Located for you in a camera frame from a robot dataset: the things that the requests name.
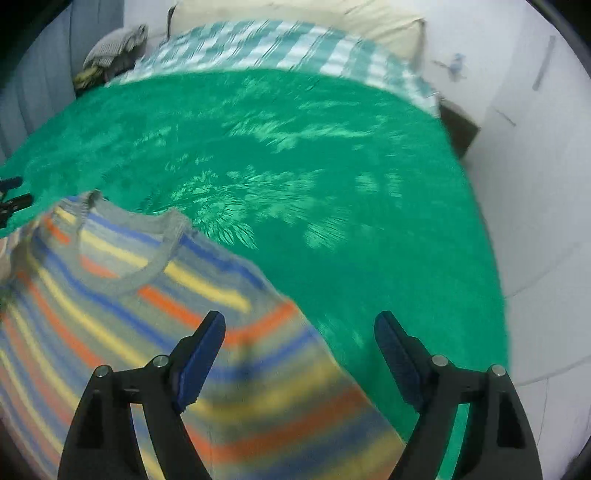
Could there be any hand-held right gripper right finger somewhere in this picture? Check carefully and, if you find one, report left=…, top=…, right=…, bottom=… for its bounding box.
left=374, top=310, right=543, bottom=480

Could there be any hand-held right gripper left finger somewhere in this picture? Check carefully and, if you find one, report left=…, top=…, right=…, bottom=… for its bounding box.
left=58, top=310, right=227, bottom=480

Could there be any striped knit shirt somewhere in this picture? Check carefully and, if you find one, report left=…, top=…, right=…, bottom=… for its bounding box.
left=0, top=189, right=411, bottom=480

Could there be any grey curtain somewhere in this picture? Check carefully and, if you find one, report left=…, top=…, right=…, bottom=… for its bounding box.
left=0, top=0, right=125, bottom=162

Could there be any striped cloth pile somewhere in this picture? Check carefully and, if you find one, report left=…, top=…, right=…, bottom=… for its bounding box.
left=74, top=23, right=148, bottom=90

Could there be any green patterned blanket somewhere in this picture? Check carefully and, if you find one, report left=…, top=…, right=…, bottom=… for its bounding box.
left=0, top=69, right=511, bottom=480

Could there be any dark wooden furniture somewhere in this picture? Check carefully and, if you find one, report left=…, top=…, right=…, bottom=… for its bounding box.
left=438, top=99, right=481, bottom=160

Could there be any green white checked sheet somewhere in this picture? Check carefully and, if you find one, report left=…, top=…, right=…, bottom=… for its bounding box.
left=106, top=18, right=441, bottom=116

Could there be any cream pillow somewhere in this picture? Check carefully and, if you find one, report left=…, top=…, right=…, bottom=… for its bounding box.
left=168, top=0, right=426, bottom=61

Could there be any blue wall sticker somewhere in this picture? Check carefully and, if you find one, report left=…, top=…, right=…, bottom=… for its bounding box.
left=434, top=53, right=467, bottom=81

